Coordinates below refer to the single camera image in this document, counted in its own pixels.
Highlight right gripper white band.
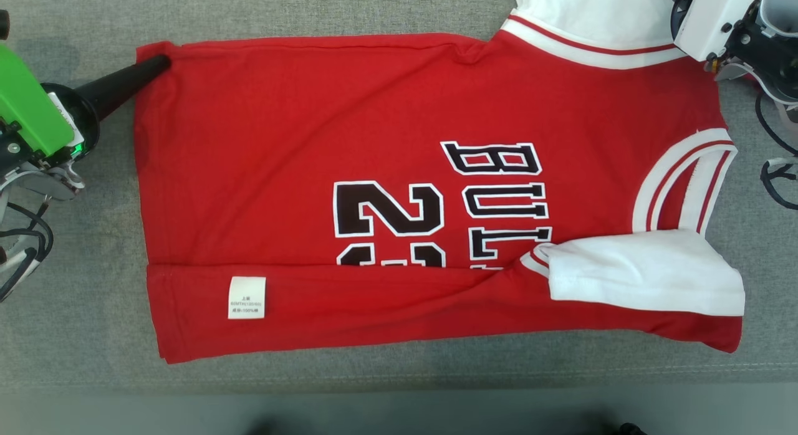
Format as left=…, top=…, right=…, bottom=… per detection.
left=668, top=0, right=767, bottom=63

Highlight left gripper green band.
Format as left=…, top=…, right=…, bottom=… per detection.
left=0, top=42, right=173, bottom=174

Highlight red jersey white sleeves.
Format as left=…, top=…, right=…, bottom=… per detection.
left=134, top=0, right=748, bottom=366

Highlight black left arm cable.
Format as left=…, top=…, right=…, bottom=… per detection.
left=0, top=201, right=55, bottom=304

